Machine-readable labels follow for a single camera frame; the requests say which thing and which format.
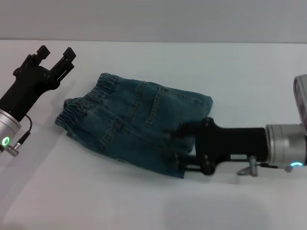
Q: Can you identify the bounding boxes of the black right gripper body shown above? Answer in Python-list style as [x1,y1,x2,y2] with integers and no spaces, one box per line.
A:
[193,117,268,176]

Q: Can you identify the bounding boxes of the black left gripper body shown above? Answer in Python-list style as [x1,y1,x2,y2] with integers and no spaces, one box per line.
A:
[0,64,60,121]

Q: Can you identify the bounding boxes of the blue denim shorts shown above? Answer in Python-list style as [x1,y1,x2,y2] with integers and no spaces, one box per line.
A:
[54,72,214,180]

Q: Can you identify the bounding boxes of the silver metal ring clip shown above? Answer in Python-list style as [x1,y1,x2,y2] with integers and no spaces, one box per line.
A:
[236,155,259,177]

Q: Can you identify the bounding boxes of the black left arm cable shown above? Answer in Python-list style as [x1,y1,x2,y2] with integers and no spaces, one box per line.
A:
[4,114,34,157]

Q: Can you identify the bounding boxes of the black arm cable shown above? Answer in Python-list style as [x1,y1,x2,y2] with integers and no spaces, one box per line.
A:
[256,161,303,173]
[4,114,34,157]

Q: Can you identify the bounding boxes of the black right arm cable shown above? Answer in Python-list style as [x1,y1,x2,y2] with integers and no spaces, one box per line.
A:
[256,161,303,173]

